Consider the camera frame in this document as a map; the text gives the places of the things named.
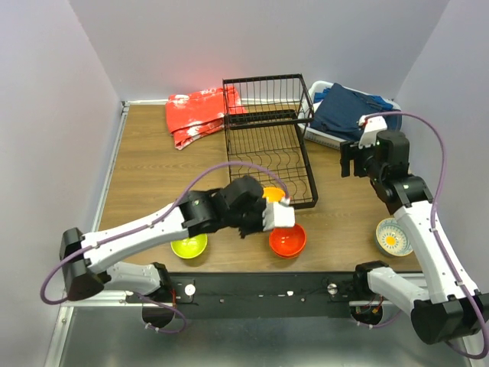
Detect yellow orange bowl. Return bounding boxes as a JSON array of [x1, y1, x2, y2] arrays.
[[263, 187, 286, 203]]

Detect red orange bowl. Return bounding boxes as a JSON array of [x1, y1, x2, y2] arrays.
[[269, 224, 307, 258]]

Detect green bowl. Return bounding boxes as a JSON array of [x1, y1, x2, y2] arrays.
[[170, 234, 208, 260]]

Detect black wire dish rack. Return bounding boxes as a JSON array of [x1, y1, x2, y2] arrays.
[[222, 73, 319, 209]]

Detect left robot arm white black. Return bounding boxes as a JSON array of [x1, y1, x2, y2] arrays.
[[60, 176, 266, 301]]

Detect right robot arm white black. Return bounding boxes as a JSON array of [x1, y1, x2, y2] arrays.
[[340, 130, 488, 344]]

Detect white laundry basket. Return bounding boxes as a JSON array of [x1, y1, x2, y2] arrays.
[[299, 80, 400, 149]]

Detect dark blue folded jeans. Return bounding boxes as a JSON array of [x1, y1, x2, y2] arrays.
[[310, 83, 400, 141]]

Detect blue patterned ceramic bowl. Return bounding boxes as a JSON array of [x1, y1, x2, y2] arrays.
[[374, 218, 413, 258]]

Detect red white folded cloth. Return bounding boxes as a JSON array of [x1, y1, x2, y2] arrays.
[[165, 86, 248, 150]]

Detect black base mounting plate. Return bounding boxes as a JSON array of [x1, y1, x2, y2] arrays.
[[148, 271, 373, 319]]

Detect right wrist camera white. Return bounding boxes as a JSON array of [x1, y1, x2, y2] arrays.
[[358, 115, 387, 149]]

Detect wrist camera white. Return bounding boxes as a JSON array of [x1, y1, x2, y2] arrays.
[[262, 198, 295, 232], [358, 115, 387, 149]]

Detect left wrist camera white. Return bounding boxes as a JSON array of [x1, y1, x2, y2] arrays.
[[262, 198, 295, 232]]

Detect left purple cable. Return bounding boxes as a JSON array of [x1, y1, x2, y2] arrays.
[[40, 161, 290, 334]]

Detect purple cable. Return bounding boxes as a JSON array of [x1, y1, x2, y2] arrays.
[[40, 161, 290, 334], [357, 110, 489, 359]]

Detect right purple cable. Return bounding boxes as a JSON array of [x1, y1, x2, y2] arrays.
[[357, 110, 489, 359]]

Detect aluminium table edge rail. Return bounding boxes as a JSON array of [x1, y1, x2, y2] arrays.
[[44, 101, 130, 366]]

